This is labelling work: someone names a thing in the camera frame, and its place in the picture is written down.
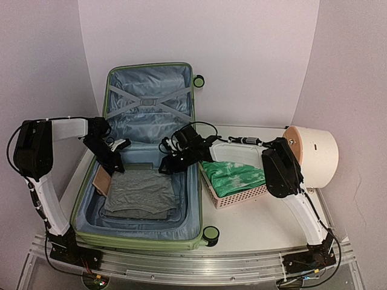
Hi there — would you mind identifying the pink perforated plastic basket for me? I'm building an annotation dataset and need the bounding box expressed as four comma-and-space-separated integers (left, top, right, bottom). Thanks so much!
200, 164, 267, 209

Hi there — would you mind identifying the green hard-shell suitcase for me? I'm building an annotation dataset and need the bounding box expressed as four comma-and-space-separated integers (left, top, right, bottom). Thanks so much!
71, 62, 210, 251

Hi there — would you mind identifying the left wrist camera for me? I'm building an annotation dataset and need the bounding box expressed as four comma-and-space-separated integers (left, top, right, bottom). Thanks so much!
108, 138, 131, 152

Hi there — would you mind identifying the white cylindrical container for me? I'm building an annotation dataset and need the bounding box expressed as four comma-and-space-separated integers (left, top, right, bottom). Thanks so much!
283, 126, 339, 189

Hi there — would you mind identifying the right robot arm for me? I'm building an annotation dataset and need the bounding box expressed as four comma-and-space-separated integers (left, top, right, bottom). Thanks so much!
158, 123, 342, 274

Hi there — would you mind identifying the black camera cable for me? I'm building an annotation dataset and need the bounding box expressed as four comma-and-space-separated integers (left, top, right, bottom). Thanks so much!
171, 120, 233, 146

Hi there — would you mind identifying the curved aluminium rail base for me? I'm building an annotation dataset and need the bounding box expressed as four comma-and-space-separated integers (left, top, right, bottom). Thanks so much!
18, 235, 363, 290

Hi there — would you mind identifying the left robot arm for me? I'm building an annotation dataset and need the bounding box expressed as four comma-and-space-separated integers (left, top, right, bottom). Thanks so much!
7, 117, 131, 272

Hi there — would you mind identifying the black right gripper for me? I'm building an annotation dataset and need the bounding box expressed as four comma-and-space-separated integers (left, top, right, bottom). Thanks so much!
159, 146, 197, 174

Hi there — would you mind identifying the grey garment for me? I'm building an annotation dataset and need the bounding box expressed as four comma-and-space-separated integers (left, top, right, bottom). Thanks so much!
102, 170, 177, 220

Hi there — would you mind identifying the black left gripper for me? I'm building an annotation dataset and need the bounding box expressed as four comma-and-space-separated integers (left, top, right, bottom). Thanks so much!
82, 136, 123, 172

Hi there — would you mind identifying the brown card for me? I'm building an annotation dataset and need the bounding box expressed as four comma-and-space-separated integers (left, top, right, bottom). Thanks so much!
92, 166, 112, 197

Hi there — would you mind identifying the green tie-dye garment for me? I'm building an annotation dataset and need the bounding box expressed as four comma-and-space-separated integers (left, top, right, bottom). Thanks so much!
201, 161, 265, 198

